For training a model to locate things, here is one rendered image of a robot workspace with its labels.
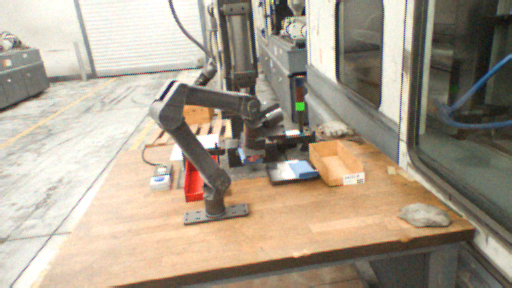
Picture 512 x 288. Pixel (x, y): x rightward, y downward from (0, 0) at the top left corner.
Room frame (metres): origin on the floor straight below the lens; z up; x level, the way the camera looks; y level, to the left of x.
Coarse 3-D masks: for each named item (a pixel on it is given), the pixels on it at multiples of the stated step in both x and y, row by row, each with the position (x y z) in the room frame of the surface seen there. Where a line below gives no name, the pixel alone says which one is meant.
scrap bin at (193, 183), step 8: (216, 160) 1.32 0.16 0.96; (192, 168) 1.36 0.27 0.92; (184, 176) 1.20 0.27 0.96; (192, 176) 1.32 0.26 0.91; (184, 184) 1.14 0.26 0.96; (192, 184) 1.24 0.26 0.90; (200, 184) 1.24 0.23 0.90; (184, 192) 1.12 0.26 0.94; (192, 192) 1.18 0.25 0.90; (200, 192) 1.12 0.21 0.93; (192, 200) 1.12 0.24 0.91
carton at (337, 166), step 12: (312, 144) 1.37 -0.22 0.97; (324, 144) 1.38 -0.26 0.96; (336, 144) 1.38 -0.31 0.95; (312, 156) 1.32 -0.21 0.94; (324, 156) 1.38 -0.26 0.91; (336, 156) 1.37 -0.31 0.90; (348, 156) 1.26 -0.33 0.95; (324, 168) 1.17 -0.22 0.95; (336, 168) 1.26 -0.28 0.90; (348, 168) 1.25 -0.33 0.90; (360, 168) 1.15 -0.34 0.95; (324, 180) 1.17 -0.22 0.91; (336, 180) 1.13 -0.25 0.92; (348, 180) 1.14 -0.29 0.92; (360, 180) 1.14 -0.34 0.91
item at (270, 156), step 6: (234, 150) 1.37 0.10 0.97; (264, 150) 1.39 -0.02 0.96; (270, 150) 1.39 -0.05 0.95; (276, 150) 1.39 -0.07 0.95; (228, 156) 1.37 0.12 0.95; (234, 156) 1.37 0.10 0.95; (264, 156) 1.39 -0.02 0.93; (270, 156) 1.39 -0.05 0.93; (276, 156) 1.39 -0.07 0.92; (228, 162) 1.37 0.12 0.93; (234, 162) 1.37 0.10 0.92; (240, 162) 1.38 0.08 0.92; (264, 162) 1.39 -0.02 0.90; (270, 162) 1.39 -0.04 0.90
